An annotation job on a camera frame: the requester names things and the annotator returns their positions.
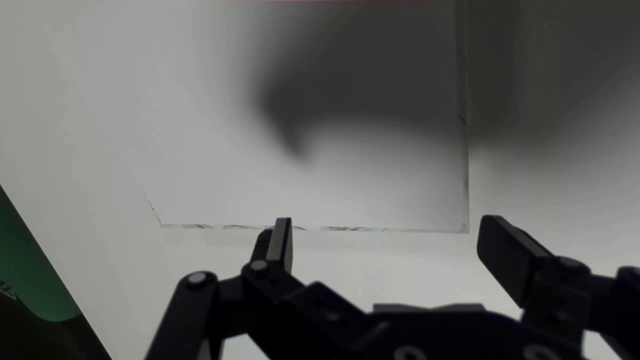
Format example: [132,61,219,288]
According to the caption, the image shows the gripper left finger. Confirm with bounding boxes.
[144,217,373,360]

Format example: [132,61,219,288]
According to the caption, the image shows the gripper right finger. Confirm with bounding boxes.
[476,215,640,360]

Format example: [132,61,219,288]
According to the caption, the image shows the green and black board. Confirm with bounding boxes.
[0,184,113,360]

